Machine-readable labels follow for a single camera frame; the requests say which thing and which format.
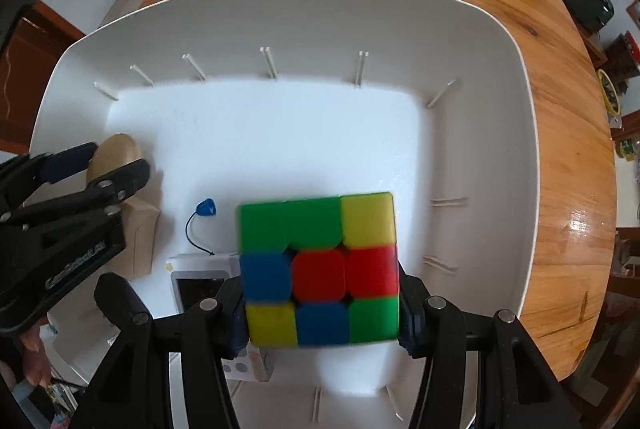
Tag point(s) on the small white dotted box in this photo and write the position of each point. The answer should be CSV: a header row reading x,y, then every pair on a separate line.
x,y
240,366

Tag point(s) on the white plastic tray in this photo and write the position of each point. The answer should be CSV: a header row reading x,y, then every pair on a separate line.
x,y
300,134

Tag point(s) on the beige wooden block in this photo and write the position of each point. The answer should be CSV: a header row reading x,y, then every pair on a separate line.
x,y
140,239

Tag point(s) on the bin with yellow rim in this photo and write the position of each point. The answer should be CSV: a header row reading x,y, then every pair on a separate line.
x,y
610,94

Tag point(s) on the person's left hand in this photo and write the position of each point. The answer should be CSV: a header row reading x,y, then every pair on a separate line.
x,y
35,349

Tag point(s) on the multicoloured puzzle cube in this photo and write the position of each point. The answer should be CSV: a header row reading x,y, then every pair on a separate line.
x,y
320,269

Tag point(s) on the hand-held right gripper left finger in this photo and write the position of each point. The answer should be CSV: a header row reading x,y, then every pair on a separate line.
x,y
227,309

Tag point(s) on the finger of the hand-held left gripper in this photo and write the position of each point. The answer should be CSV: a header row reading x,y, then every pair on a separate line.
x,y
65,164
117,181

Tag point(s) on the yellow oil bottle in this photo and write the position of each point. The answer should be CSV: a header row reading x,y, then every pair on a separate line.
x,y
629,149

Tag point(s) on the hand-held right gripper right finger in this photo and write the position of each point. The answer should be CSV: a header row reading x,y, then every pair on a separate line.
x,y
407,334

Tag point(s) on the brown wooden door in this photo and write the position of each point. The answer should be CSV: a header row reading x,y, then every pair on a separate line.
x,y
35,74

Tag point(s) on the dark jar with red lid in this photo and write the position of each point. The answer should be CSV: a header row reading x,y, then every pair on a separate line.
x,y
625,56

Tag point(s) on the gold round compact case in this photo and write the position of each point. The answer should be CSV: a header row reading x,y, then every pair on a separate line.
x,y
117,151

